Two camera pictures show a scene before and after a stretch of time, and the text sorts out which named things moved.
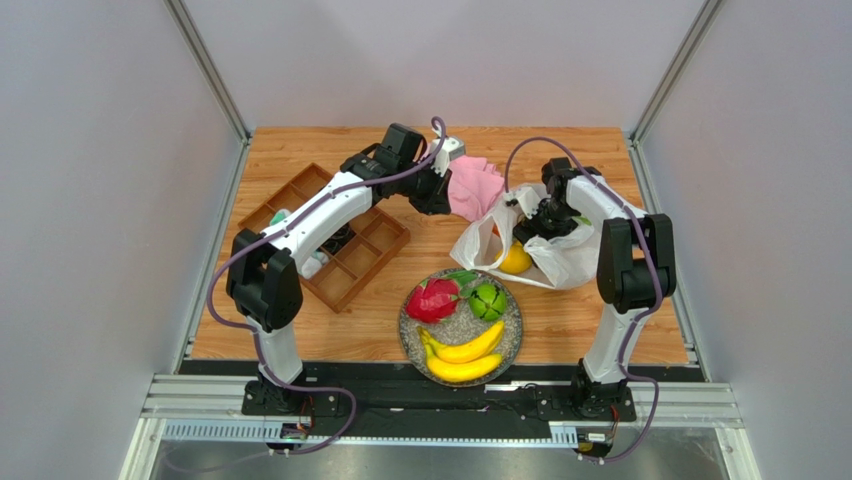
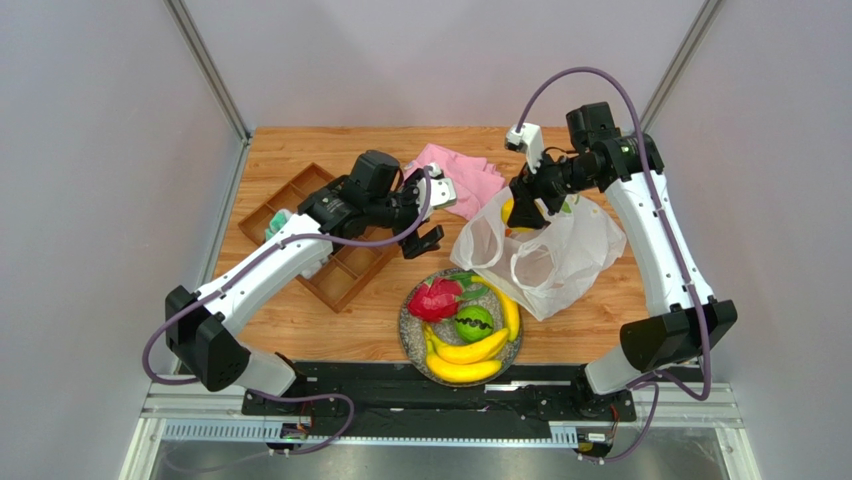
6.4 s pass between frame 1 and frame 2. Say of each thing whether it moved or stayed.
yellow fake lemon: moved
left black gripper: moved
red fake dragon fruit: stayed
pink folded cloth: stayed
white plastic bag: moved
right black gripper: moved
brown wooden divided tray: stayed
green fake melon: moved
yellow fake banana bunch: stayed
